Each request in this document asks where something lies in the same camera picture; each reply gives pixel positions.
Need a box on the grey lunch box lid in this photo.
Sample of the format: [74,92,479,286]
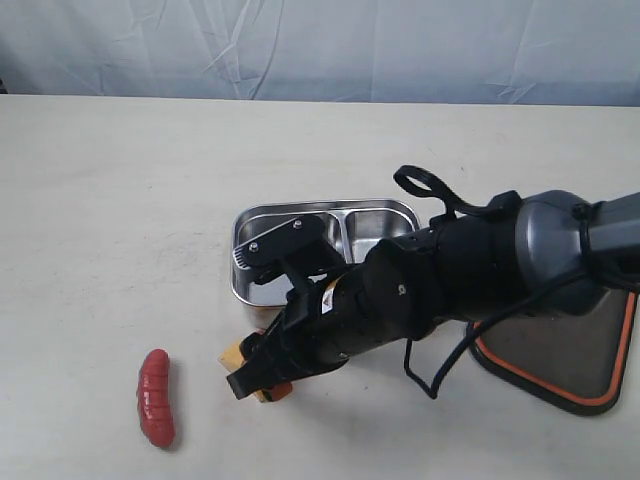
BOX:
[469,291,638,417]

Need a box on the yellow toy cheese wedge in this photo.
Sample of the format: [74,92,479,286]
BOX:
[218,340,273,403]

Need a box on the white backdrop cloth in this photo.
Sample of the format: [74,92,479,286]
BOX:
[1,1,639,106]

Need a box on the red toy sausage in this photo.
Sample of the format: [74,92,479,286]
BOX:
[136,349,176,449]

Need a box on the steel two-compartment lunch box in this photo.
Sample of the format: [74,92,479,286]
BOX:
[231,199,420,328]

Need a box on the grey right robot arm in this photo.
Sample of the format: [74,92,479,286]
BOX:
[227,190,639,399]

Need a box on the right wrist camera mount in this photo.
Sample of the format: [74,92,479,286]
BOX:
[231,213,347,308]

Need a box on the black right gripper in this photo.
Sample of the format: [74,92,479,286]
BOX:
[227,240,445,402]

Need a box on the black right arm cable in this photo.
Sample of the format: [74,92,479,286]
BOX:
[392,164,640,400]

